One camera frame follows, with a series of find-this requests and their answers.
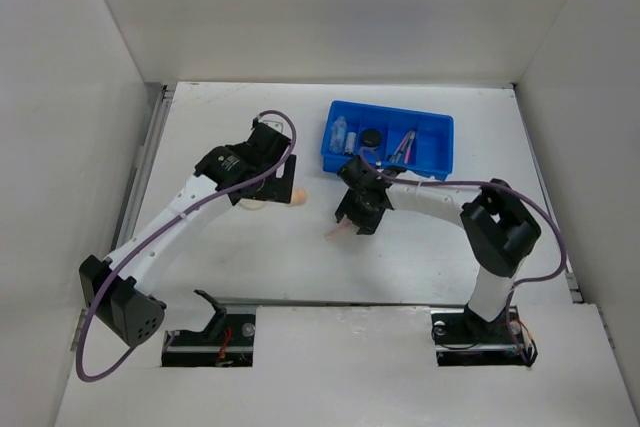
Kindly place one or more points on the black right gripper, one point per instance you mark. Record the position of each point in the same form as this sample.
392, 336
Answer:
368, 223

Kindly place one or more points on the peach makeup sponge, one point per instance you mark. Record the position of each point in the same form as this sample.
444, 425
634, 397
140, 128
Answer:
299, 197

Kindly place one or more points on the round beige powder puff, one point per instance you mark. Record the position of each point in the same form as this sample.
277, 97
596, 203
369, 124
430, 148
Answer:
251, 204

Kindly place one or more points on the clear bottle black cap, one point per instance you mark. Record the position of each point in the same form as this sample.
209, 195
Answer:
350, 143

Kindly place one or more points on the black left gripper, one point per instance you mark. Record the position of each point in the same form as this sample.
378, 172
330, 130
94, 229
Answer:
278, 189

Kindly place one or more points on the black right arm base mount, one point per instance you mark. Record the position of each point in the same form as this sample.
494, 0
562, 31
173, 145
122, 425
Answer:
464, 340

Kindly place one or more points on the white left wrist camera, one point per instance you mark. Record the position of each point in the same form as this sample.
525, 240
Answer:
275, 125

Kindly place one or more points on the blue plastic organizer tray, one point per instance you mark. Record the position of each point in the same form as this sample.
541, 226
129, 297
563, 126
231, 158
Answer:
432, 153

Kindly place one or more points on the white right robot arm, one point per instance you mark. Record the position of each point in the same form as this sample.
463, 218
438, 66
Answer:
500, 230

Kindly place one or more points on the aluminium rail right edge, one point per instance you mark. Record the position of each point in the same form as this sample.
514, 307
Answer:
569, 275

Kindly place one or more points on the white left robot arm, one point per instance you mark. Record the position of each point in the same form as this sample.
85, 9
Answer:
122, 284

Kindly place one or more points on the thin pink brush black tip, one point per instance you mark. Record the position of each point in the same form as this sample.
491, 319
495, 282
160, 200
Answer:
398, 154

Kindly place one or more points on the grey makeup pen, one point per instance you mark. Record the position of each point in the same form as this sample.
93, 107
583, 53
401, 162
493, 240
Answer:
403, 151

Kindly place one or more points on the black round compact jar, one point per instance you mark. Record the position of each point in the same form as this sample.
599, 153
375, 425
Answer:
371, 138

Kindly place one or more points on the beige pink pencil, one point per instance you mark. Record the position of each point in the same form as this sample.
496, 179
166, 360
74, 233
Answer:
337, 231

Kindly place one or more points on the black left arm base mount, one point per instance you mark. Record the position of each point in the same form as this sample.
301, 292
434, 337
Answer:
227, 340

